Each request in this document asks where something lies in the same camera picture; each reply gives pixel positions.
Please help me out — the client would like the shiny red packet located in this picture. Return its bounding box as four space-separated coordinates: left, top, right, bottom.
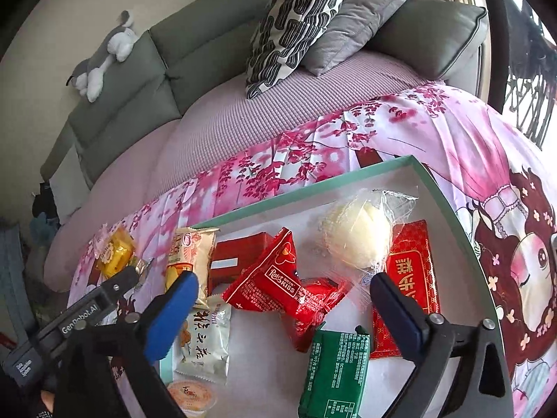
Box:
281 276 350 353

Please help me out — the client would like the small yellow cake packet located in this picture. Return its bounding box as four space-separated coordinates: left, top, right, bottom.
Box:
93 224 154 287

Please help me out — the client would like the white packet orange print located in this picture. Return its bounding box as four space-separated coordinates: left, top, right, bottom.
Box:
173 296 233 386

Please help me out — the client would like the black balcony railing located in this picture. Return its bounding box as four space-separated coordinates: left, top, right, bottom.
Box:
507 0 557 149

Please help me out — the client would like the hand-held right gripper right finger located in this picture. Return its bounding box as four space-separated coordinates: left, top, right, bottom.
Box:
370 272 516 418

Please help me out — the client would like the black white patterned pillow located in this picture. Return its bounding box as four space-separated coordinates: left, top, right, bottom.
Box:
244 0 346 100

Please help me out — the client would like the teal rimmed white tray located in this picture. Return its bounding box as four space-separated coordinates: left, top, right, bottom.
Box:
159 154 508 418

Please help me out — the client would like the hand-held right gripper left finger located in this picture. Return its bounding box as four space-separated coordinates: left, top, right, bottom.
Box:
54 270 200 418

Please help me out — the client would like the grey pillow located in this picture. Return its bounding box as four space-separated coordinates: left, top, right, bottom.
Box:
300 0 419 76

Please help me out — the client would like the cream orange snack packet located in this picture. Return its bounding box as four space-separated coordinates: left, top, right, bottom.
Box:
164 226 220 308

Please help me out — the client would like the dark red snack packet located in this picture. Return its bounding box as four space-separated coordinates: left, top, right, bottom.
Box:
208 232 276 297

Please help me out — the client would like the green snack packet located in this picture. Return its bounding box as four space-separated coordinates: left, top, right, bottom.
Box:
298 324 373 418

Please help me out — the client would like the light grey cushion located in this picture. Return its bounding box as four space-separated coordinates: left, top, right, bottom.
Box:
48 146 90 220

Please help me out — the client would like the round bun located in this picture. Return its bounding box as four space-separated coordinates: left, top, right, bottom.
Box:
319 188 419 303

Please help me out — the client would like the pink printed blanket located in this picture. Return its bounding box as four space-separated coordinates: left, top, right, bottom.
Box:
67 83 557 418

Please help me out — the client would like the grey sofa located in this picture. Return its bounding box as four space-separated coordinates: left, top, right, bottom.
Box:
39 0 488 184

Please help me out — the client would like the dark cloth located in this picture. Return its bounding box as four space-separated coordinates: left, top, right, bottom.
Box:
30 180 62 238

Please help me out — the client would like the red packet white label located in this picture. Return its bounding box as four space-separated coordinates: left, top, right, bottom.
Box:
222 226 306 315

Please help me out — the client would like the jelly cup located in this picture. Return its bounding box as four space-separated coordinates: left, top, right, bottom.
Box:
167 380 217 417

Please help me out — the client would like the red patterned packet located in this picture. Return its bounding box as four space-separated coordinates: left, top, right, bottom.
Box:
370 220 441 360

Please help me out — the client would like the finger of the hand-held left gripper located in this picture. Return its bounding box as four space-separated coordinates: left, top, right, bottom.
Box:
96 265 141 309

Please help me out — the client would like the grey white plush toy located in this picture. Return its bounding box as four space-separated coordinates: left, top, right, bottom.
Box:
65 9 136 103

